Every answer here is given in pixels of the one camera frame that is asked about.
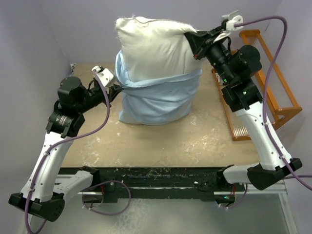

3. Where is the white pillow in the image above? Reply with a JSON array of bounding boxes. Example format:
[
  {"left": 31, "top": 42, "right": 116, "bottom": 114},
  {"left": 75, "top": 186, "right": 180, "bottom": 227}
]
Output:
[{"left": 115, "top": 16, "right": 203, "bottom": 82}]

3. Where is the light blue pillowcase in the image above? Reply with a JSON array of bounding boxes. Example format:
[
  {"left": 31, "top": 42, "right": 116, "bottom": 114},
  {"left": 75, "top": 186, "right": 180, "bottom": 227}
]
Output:
[{"left": 115, "top": 52, "right": 203, "bottom": 126}]

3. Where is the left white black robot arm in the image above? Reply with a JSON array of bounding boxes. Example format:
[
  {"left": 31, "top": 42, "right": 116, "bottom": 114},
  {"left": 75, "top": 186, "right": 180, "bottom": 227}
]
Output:
[{"left": 8, "top": 72, "right": 122, "bottom": 222}]

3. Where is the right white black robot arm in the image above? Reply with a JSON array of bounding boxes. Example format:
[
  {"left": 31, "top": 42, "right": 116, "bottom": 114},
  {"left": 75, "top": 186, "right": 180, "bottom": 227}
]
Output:
[{"left": 184, "top": 28, "right": 302, "bottom": 191}]

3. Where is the small clear plastic box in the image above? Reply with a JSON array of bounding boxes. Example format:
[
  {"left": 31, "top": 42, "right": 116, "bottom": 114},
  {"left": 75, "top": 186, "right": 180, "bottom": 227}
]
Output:
[{"left": 215, "top": 73, "right": 223, "bottom": 85}]

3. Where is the orange wooden tiered rack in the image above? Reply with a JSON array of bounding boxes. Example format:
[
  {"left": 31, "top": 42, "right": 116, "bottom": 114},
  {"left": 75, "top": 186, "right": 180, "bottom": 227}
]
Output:
[{"left": 221, "top": 29, "right": 302, "bottom": 141}]

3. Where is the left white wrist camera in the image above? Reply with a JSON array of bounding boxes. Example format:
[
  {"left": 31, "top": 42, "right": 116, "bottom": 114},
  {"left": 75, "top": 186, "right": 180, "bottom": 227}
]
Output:
[{"left": 92, "top": 65, "right": 116, "bottom": 88}]

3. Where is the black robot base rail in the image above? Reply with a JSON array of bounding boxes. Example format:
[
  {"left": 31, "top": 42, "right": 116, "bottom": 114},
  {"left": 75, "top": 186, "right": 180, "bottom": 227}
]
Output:
[{"left": 58, "top": 167, "right": 246, "bottom": 203}]

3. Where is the aluminium extrusion frame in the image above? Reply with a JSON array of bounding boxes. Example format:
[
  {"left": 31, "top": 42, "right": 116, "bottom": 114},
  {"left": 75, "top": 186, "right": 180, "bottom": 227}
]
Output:
[{"left": 18, "top": 63, "right": 298, "bottom": 234}]

